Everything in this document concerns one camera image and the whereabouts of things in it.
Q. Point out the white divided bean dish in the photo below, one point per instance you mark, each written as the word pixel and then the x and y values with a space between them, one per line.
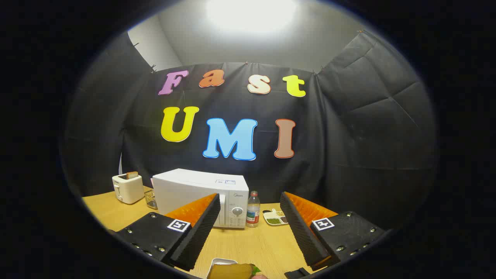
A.
pixel 274 219

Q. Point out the black backdrop cloth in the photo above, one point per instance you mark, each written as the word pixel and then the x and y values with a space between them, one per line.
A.
pixel 348 135

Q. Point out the brown toast slice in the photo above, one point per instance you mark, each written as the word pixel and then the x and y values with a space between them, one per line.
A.
pixel 132 175

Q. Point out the white ribbed tray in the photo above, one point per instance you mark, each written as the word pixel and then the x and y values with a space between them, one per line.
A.
pixel 223 261

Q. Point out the clear red-label plastic bottle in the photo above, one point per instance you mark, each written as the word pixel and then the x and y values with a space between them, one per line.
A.
pixel 253 211

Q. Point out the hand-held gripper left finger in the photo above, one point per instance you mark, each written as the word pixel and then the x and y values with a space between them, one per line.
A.
pixel 201 232

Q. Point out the white toaster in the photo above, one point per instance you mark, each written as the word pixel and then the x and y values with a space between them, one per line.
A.
pixel 128 190

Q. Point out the brown bread lettuce sandwich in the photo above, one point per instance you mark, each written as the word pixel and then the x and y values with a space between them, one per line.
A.
pixel 228 272

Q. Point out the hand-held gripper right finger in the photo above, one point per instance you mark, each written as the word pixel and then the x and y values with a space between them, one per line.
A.
pixel 302 232

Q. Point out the white microwave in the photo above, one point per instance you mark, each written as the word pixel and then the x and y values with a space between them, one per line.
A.
pixel 186 192

